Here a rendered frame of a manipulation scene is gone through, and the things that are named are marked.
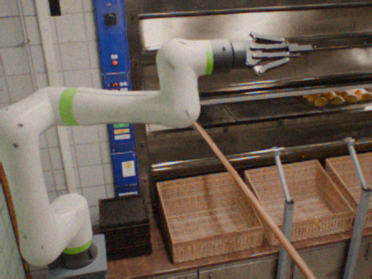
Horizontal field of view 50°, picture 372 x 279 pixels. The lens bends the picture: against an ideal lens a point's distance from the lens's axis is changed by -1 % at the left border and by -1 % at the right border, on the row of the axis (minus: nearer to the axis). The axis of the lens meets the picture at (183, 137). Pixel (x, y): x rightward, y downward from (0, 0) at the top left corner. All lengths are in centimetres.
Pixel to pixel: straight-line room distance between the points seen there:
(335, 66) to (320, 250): 117
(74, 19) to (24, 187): 126
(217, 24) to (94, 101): 137
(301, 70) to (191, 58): 168
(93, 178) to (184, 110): 163
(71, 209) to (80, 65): 110
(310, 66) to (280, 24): 36
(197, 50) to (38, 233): 71
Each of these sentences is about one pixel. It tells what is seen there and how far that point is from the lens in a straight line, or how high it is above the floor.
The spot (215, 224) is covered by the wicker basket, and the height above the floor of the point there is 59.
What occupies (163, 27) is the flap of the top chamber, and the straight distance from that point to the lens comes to 232.
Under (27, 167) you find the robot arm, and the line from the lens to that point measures 118.
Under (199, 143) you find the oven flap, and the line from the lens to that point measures 260.
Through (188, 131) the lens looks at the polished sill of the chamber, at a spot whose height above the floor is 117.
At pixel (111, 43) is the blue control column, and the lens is 226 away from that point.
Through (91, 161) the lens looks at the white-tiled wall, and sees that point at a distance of 254.
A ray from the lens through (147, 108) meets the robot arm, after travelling 107.
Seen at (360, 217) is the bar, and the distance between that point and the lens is 259.
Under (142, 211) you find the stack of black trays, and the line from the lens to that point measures 240.
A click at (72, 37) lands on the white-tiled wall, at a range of 228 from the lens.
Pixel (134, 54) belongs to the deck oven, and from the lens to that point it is 231.
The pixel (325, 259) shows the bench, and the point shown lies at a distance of 277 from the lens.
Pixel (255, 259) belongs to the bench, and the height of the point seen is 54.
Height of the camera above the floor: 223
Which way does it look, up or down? 25 degrees down
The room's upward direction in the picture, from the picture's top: 2 degrees counter-clockwise
